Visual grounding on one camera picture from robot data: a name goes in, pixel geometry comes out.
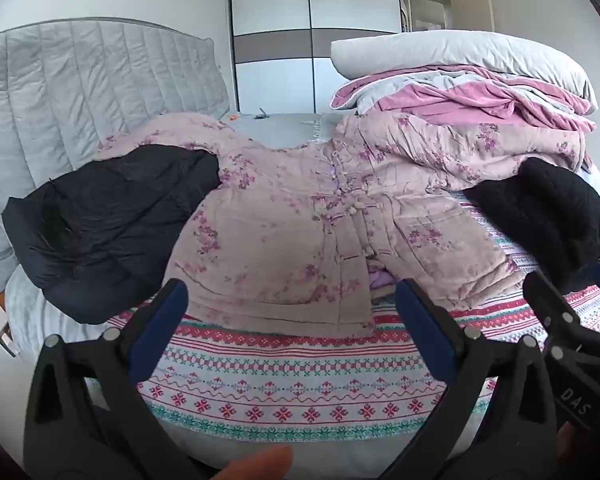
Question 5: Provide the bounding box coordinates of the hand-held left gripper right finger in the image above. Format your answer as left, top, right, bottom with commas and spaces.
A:
380, 277, 562, 480

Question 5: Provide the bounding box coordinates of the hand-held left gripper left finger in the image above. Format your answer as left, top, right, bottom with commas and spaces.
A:
24, 277, 216, 480

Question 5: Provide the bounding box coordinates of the pink floral padded jacket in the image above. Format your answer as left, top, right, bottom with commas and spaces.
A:
96, 110, 588, 338

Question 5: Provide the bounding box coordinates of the person's right hand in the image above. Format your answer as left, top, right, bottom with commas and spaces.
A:
555, 422, 574, 467

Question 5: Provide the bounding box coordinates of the person's left hand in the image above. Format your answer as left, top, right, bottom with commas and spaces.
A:
214, 445, 294, 480

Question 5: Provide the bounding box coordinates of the black knit sweater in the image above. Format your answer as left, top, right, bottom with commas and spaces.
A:
462, 156, 600, 293

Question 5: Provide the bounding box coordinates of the black down jacket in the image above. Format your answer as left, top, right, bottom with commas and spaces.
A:
1, 144, 222, 326

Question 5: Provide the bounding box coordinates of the pink folded duvet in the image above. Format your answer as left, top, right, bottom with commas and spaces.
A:
330, 65, 597, 133

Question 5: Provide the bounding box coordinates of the grey quilted headboard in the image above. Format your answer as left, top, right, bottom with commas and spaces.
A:
0, 17, 231, 296

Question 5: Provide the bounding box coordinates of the white pillow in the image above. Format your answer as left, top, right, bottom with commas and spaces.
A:
330, 30, 598, 116

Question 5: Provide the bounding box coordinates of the grey door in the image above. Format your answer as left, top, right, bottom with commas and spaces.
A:
407, 0, 453, 36

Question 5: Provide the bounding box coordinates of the white and grey wardrobe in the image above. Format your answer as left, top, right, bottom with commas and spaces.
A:
226, 0, 406, 116

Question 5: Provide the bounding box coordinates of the metal bed bracket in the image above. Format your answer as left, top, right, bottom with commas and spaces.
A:
0, 322, 19, 359

